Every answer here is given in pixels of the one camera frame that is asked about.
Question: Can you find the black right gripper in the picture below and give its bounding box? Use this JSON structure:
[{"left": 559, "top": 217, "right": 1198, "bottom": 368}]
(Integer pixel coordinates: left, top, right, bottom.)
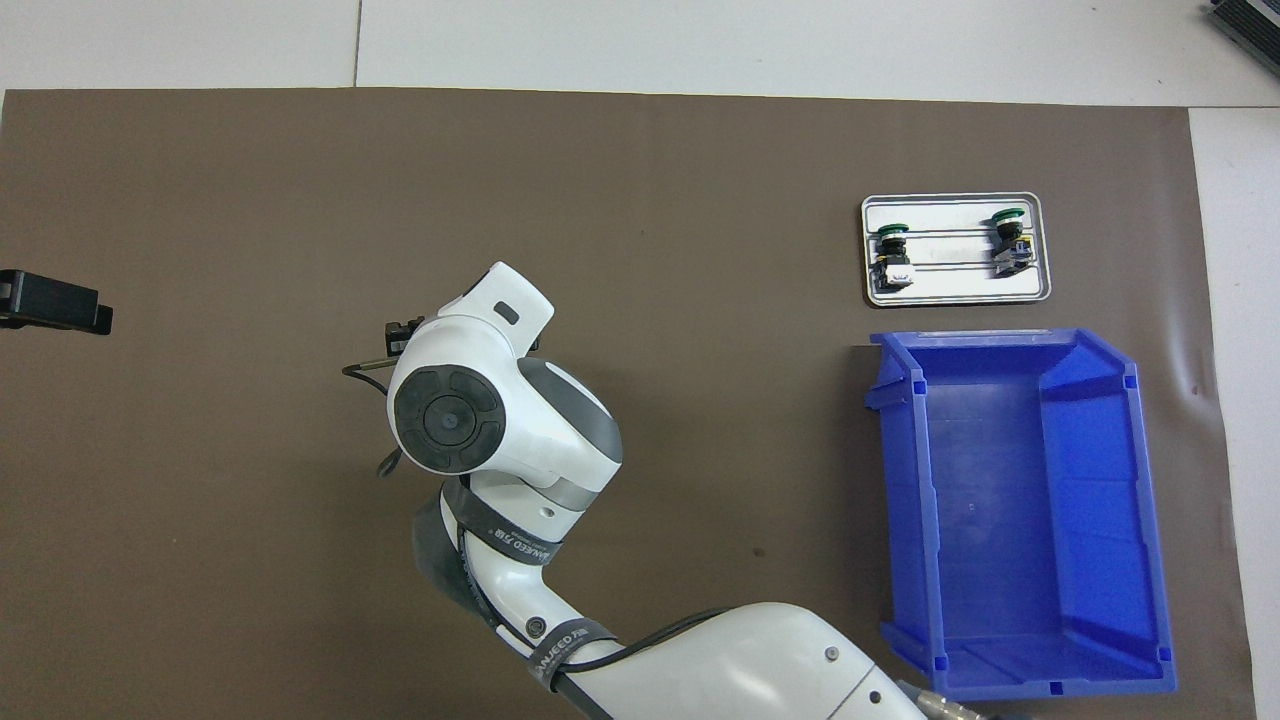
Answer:
[{"left": 383, "top": 315, "right": 429, "bottom": 359}]

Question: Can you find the green push button white label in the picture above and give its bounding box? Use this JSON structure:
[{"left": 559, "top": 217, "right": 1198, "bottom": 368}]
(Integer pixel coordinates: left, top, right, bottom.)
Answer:
[{"left": 870, "top": 222, "right": 916, "bottom": 293}]

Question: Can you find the green push button grey block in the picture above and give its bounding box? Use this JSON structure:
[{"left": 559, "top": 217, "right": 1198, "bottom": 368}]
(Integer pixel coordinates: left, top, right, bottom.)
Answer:
[{"left": 990, "top": 207, "right": 1033, "bottom": 278}]

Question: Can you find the brown table mat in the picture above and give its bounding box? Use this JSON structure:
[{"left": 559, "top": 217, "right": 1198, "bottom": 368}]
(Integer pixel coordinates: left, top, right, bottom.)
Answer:
[{"left": 0, "top": 88, "right": 1256, "bottom": 720}]

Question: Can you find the silver metal tray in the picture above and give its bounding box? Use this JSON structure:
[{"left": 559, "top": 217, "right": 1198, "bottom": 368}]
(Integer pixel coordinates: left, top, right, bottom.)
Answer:
[{"left": 861, "top": 192, "right": 1054, "bottom": 308}]

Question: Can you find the blue plastic storage bin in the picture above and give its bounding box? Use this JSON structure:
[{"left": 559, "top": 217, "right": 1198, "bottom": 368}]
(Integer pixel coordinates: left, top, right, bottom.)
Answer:
[{"left": 863, "top": 327, "right": 1179, "bottom": 703}]

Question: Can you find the grey ribbed device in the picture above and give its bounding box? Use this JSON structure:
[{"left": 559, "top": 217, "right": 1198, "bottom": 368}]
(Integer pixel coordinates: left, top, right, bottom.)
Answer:
[{"left": 1205, "top": 0, "right": 1280, "bottom": 63}]

